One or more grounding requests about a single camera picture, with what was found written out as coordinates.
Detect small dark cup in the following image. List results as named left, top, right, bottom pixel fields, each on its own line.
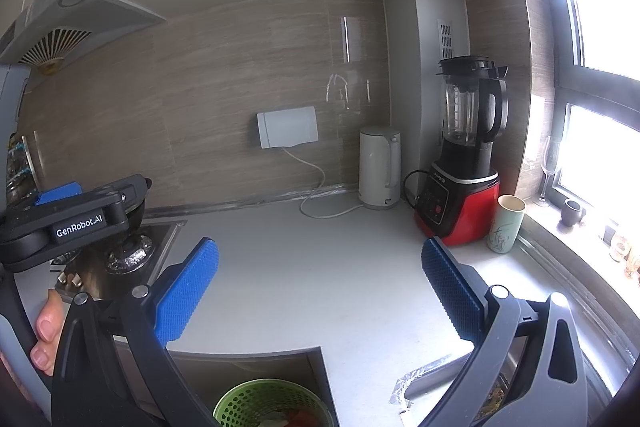
left=559, top=198, right=586, bottom=228

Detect green plastic basket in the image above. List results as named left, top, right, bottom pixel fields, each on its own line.
left=212, top=379, right=337, bottom=427

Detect pale green cup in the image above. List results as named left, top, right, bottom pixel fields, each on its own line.
left=487, top=194, right=527, bottom=255

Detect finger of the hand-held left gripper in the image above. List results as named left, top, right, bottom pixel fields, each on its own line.
left=34, top=182, right=82, bottom=208

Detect steel sink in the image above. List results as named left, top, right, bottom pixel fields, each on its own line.
left=470, top=337, right=536, bottom=427

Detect white power cable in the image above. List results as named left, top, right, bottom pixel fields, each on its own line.
left=282, top=147, right=366, bottom=220

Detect white electric kettle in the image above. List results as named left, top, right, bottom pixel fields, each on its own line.
left=358, top=126, right=402, bottom=211

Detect foil sink edge strip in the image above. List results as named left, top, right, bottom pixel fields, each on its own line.
left=392, top=354, right=473, bottom=410

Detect black power cable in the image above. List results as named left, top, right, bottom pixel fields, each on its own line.
left=402, top=169, right=433, bottom=210

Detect person's left hand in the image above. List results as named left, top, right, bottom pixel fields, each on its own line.
left=30, top=289, right=66, bottom=376

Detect red and black blender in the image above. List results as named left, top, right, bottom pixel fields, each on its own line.
left=413, top=55, right=510, bottom=248

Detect window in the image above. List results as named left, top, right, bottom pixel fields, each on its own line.
left=530, top=0, right=640, bottom=258

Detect white pipe casing with vent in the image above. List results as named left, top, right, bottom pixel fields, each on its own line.
left=384, top=0, right=471, bottom=208

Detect steel gas stove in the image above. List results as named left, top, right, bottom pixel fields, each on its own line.
left=47, top=219, right=188, bottom=303

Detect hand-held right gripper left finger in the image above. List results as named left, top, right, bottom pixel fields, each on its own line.
left=50, top=237, right=226, bottom=427

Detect foil burner liner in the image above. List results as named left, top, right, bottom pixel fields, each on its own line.
left=105, top=234, right=155, bottom=275

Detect grey range hood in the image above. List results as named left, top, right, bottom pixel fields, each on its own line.
left=0, top=0, right=166, bottom=75

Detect seasoning rack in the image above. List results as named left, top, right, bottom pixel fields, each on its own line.
left=5, top=132, right=38, bottom=202

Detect white wall box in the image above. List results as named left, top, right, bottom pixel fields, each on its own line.
left=256, top=106, right=318, bottom=150

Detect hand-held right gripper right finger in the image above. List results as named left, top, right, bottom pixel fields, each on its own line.
left=415, top=237, right=588, bottom=427

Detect wine glass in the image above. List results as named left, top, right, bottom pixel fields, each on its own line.
left=535, top=134, right=558, bottom=208

